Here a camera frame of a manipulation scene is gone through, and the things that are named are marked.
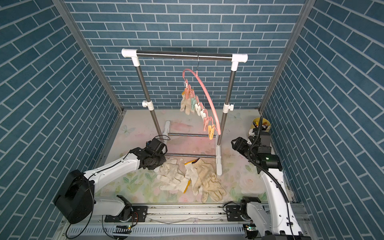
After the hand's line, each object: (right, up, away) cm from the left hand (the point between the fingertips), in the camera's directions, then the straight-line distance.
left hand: (167, 161), depth 86 cm
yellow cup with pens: (+62, +21, +10) cm, 66 cm away
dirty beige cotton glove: (+25, -12, -4) cm, 28 cm away
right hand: (+39, +11, -10) cm, 41 cm away
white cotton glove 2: (+2, -6, 0) cm, 6 cm away
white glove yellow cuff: (+14, -7, +1) cm, 16 cm away
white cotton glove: (+11, +33, 0) cm, 35 cm away
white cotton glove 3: (+5, -11, -4) cm, 12 cm away
